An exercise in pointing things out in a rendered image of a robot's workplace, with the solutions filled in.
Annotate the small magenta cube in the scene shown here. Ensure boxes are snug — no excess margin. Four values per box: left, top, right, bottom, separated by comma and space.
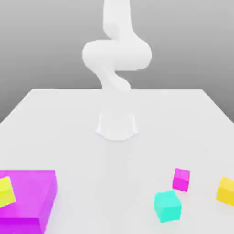
172, 168, 191, 193

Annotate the small turquoise cube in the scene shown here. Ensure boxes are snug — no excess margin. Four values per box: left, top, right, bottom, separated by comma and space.
154, 189, 183, 223

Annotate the small golden yellow cube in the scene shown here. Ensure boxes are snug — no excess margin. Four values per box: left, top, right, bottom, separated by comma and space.
215, 176, 234, 207

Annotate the small lime yellow cube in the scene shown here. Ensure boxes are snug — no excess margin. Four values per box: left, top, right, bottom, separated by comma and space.
0, 176, 16, 208

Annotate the large purple box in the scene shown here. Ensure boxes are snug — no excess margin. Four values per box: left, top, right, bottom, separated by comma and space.
0, 170, 58, 234

